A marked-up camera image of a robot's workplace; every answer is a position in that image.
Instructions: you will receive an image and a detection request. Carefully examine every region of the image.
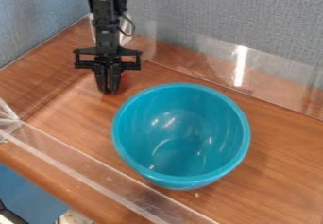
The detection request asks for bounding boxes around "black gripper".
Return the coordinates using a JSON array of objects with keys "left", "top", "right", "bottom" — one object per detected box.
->
[{"left": 73, "top": 14, "right": 143, "bottom": 94}]

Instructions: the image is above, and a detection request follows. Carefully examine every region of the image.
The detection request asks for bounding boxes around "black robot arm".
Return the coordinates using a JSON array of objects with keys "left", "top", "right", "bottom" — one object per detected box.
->
[{"left": 73, "top": 0, "right": 143, "bottom": 94}]

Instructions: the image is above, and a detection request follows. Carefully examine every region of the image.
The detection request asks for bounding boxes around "blue plastic bowl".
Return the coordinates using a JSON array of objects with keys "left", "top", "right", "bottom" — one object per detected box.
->
[{"left": 111, "top": 82, "right": 251, "bottom": 191}]

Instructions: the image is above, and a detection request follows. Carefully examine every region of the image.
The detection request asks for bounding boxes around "clear acrylic front barrier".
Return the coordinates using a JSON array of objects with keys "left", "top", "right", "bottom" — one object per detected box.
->
[{"left": 0, "top": 99, "right": 219, "bottom": 224}]

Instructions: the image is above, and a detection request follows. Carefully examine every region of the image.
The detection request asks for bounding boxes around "clear acrylic barrier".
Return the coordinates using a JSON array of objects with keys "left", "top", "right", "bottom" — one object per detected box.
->
[
  {"left": 121, "top": 20, "right": 323, "bottom": 121},
  {"left": 0, "top": 99, "right": 219, "bottom": 224}
]

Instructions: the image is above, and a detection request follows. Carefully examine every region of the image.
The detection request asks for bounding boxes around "clear acrylic back barrier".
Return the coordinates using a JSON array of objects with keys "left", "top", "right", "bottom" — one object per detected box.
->
[{"left": 121, "top": 20, "right": 323, "bottom": 121}]

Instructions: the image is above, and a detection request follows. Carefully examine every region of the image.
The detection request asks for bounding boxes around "clear acrylic corner bracket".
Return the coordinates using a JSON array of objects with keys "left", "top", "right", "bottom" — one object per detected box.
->
[{"left": 88, "top": 12, "right": 135, "bottom": 46}]

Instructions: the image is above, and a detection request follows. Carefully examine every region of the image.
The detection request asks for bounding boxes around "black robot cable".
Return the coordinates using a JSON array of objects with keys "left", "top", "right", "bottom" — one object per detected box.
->
[{"left": 117, "top": 11, "right": 136, "bottom": 37}]

